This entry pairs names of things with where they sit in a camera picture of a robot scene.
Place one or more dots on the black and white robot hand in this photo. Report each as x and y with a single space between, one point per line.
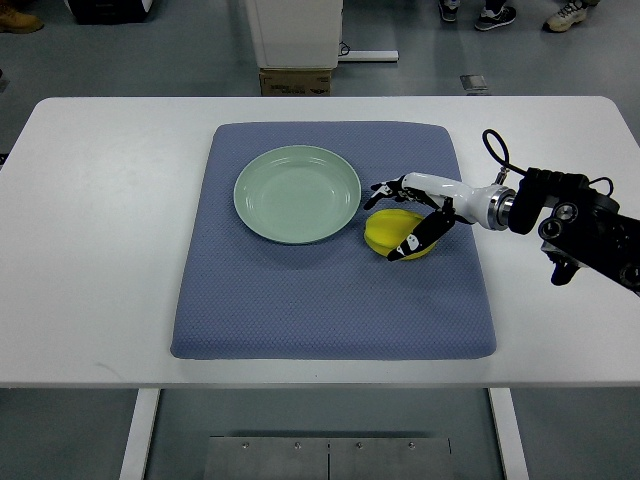
451 202

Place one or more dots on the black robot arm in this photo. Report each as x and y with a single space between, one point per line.
576 218

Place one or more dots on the light green plate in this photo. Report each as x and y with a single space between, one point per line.
297 194

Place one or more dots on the metal floor plate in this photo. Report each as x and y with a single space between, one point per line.
328 458

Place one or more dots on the grey floor outlet cover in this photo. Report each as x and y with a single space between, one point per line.
474 84

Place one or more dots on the grey sneaker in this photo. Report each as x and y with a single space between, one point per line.
489 20

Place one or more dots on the dark sneaker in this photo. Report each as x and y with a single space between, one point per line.
448 10

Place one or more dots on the white base bar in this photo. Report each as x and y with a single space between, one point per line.
369 56

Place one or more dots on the beige sneaker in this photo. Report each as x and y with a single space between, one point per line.
571 14

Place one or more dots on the white right table leg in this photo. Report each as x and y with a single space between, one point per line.
508 434

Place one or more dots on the white table leg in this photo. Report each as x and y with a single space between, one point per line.
140 434
508 434

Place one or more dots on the cardboard box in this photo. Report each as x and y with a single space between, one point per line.
295 82

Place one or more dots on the blue textured mat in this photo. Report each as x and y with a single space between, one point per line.
245 297

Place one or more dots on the white cabinet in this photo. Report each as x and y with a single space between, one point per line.
294 34

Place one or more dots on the white left table leg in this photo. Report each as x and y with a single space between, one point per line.
140 434

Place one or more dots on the black bin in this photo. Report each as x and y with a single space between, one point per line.
110 12

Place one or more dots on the tan boot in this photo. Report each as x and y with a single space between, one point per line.
15 22

